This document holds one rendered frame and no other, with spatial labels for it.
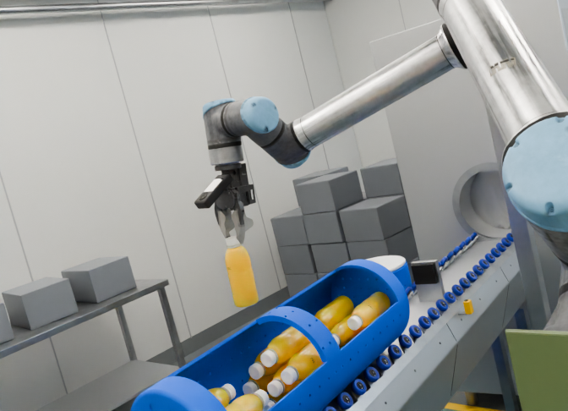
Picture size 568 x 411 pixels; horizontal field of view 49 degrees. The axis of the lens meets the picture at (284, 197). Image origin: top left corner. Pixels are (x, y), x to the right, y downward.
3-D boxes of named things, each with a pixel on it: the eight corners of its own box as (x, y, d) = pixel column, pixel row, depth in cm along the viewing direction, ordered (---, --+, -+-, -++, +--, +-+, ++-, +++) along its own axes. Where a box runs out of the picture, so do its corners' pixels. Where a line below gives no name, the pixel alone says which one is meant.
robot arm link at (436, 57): (515, 16, 143) (284, 150, 175) (491, -23, 136) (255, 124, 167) (528, 46, 135) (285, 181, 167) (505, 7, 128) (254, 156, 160)
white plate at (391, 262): (379, 253, 282) (379, 255, 282) (328, 272, 270) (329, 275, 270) (418, 258, 257) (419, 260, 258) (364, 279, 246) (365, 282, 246)
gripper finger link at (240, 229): (261, 238, 168) (252, 205, 168) (246, 243, 163) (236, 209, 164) (253, 240, 170) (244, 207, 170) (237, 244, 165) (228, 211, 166)
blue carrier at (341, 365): (417, 347, 193) (402, 258, 189) (237, 532, 125) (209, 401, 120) (339, 339, 210) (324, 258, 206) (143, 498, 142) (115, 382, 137)
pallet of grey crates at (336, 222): (453, 286, 541) (423, 152, 528) (404, 322, 484) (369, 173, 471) (346, 286, 625) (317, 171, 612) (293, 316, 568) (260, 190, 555)
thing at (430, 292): (446, 298, 233) (437, 259, 231) (442, 303, 230) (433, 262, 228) (422, 299, 239) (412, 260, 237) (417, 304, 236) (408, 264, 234)
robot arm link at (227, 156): (224, 147, 160) (199, 150, 166) (227, 166, 160) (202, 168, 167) (248, 144, 167) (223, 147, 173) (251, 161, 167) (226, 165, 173)
